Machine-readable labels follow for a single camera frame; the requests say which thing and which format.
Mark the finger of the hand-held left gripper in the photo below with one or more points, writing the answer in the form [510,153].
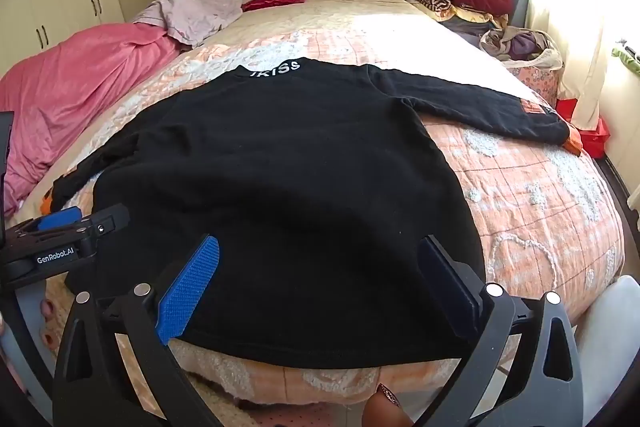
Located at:
[60,219]
[107,219]

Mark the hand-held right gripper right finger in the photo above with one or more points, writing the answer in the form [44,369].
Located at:
[450,287]

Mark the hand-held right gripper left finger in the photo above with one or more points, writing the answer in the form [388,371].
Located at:
[190,287]

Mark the black sweater with orange cuffs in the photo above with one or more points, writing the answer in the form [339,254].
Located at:
[300,182]

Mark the heap of mixed clothes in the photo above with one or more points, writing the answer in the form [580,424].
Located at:
[515,44]

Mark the person's left hand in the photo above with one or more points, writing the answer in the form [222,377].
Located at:
[48,309]

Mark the person's right hand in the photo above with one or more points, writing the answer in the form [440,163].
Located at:
[382,409]

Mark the peach checked quilt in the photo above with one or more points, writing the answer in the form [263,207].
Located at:
[525,207]

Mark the pink blanket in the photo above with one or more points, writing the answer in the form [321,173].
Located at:
[75,97]

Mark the red box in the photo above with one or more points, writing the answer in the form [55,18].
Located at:
[592,137]

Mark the lilac garment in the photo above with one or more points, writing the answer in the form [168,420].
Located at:
[195,14]

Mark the floral laundry basket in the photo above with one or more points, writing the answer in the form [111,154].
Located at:
[540,79]

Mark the green cloth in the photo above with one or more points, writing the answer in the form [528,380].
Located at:
[627,59]

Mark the grey bedside cabinet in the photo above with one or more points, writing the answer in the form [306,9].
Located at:
[521,4]

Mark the cream curtain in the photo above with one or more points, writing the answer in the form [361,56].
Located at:
[565,7]

